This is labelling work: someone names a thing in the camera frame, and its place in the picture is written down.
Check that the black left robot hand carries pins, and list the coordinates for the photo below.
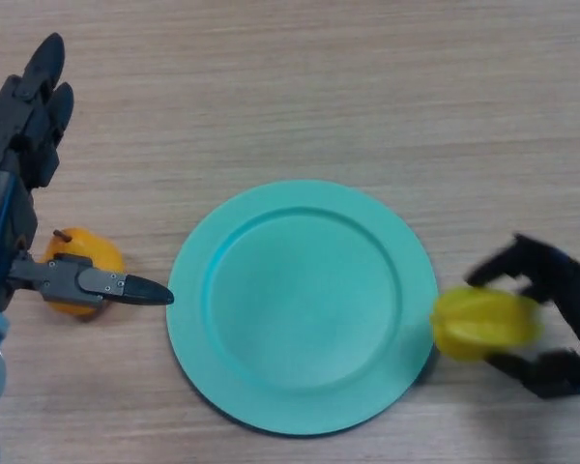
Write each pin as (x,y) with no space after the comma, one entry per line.
(5,217)

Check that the yellow starfruit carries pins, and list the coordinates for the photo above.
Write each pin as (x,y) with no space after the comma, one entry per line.
(483,324)

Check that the green round plate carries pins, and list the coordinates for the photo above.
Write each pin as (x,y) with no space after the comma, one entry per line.
(302,309)

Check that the orange pear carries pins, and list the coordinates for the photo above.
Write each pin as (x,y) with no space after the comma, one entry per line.
(92,246)

